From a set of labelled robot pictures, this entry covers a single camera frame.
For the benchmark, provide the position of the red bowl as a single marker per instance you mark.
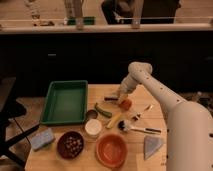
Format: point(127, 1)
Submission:
point(111, 150)

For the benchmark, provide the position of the blue sponge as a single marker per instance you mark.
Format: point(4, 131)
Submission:
point(41, 139)

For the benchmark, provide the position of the green cucumber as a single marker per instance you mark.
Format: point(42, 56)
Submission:
point(103, 112)

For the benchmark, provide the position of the yellow banana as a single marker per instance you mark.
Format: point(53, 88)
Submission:
point(113, 121)

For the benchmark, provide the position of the green box on shelf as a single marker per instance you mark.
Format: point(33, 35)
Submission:
point(88, 20)

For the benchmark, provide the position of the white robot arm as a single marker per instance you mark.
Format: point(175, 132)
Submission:
point(189, 124)

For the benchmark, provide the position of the grey folded cloth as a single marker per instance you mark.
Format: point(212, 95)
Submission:
point(152, 145)

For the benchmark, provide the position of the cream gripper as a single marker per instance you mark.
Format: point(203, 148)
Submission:
point(122, 97)

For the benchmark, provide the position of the black chair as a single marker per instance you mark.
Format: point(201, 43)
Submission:
point(10, 108)

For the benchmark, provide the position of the small metal cup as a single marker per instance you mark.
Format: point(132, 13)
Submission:
point(91, 114)

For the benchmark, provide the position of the white round lid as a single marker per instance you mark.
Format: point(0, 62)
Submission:
point(93, 128)

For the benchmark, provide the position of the green plastic tray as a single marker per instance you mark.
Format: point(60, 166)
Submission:
point(65, 103)

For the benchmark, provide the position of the black bristle brush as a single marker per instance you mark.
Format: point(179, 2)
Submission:
point(126, 125)

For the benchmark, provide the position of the dark bowl with nuts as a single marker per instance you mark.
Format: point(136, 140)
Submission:
point(70, 145)

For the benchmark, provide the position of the small metal spoon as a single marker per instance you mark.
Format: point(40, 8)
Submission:
point(138, 115)

